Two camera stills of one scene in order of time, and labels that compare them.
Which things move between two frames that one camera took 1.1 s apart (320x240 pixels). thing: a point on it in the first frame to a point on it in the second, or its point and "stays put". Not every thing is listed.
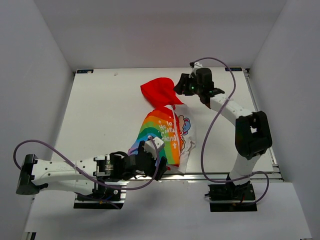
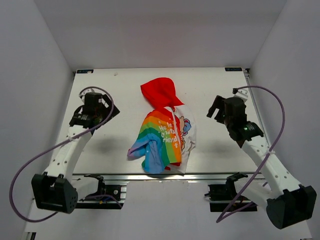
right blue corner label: x=233 y=69 stays put
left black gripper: x=162 y=167 to x=107 y=110
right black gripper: x=184 y=80 to x=219 y=103
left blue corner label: x=85 y=71 stays put
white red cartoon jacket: x=174 y=123 stays put
